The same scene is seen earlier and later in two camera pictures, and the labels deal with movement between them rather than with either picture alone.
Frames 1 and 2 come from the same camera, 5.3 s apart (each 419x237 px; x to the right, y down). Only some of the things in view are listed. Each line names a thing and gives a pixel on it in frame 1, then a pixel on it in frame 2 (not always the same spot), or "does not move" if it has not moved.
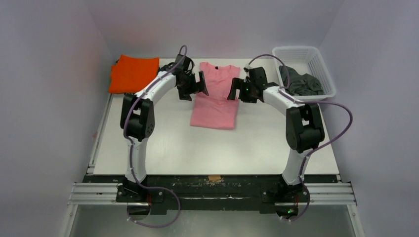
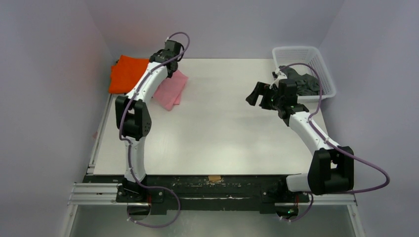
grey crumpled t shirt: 304,85 does not move
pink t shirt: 214,110 -> 169,93
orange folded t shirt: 132,73 does not move
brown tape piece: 214,177 does not move
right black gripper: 242,89 -> 264,96
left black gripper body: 189,80 -> 172,72
